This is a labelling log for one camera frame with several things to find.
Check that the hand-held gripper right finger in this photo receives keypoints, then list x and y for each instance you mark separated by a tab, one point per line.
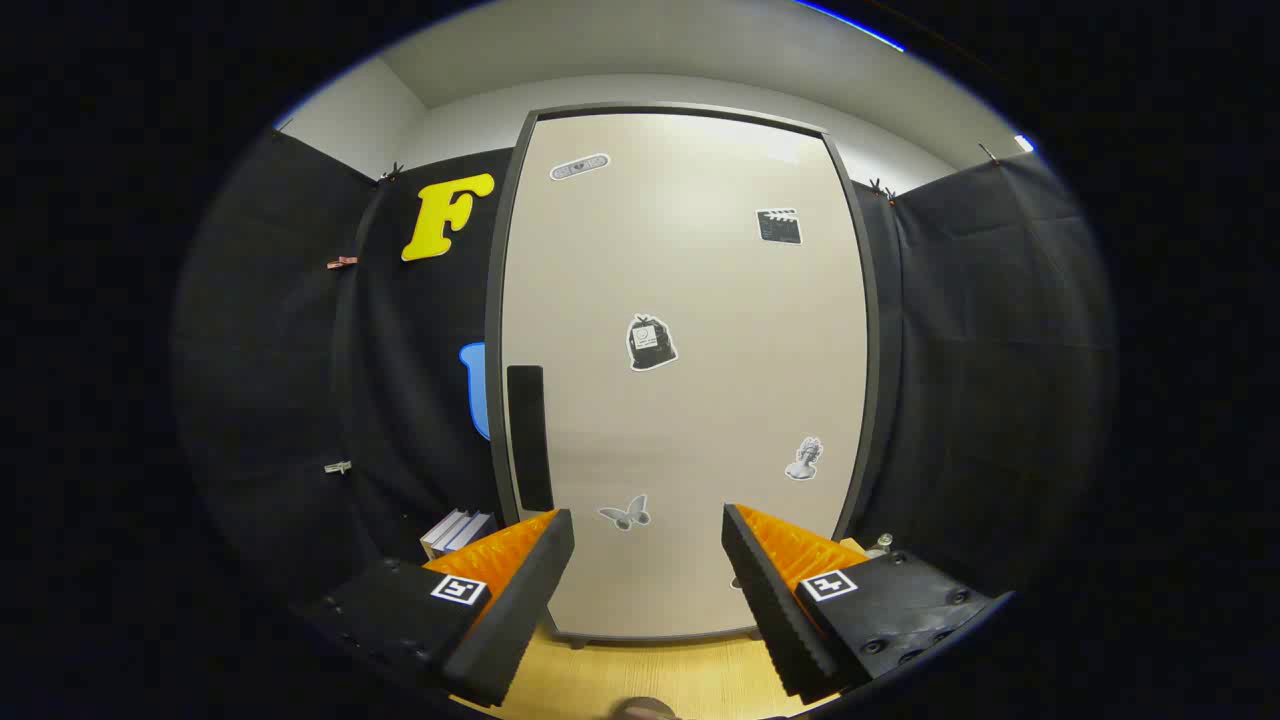
775	610

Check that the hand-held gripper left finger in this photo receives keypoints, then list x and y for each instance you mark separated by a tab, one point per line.
520	600

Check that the grey shoe cabinet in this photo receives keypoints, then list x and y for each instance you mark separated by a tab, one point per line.
492	300

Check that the white yellow book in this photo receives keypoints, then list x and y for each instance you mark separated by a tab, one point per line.
443	532

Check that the green plastic bottle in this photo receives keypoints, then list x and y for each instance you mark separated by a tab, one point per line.
881	545

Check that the black backdrop cloth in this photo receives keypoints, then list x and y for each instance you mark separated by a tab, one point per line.
980	380

